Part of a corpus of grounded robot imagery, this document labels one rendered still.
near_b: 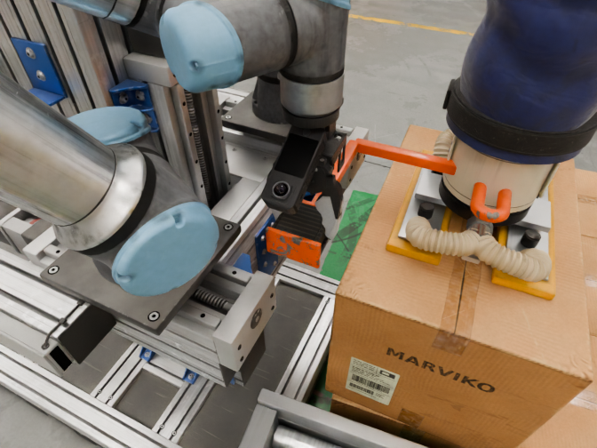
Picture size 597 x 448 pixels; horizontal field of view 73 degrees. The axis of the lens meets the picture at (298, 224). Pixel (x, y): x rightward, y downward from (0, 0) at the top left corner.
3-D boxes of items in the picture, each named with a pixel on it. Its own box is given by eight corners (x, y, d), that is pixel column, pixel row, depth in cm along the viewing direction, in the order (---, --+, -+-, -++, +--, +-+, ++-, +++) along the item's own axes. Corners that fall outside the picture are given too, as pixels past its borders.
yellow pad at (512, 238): (552, 302, 69) (565, 284, 65) (489, 283, 72) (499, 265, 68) (550, 185, 91) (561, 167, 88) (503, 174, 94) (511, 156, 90)
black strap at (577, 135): (596, 172, 58) (612, 148, 55) (432, 136, 64) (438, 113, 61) (586, 100, 73) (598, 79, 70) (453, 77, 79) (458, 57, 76)
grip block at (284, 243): (318, 268, 61) (319, 246, 57) (266, 252, 63) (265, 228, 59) (337, 232, 66) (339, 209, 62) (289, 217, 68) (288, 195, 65)
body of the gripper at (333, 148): (346, 168, 61) (353, 92, 52) (325, 204, 55) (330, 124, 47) (298, 156, 63) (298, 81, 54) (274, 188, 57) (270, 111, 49)
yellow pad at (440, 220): (438, 267, 74) (445, 249, 71) (385, 251, 77) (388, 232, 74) (463, 164, 97) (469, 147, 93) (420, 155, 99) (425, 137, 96)
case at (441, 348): (498, 463, 87) (594, 381, 59) (324, 390, 98) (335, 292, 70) (513, 264, 126) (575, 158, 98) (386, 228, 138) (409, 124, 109)
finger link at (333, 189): (350, 213, 58) (333, 160, 53) (346, 220, 57) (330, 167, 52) (321, 213, 60) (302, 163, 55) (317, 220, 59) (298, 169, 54)
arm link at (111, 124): (151, 165, 64) (125, 84, 55) (187, 213, 56) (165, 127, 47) (72, 195, 59) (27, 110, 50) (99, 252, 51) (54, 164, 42)
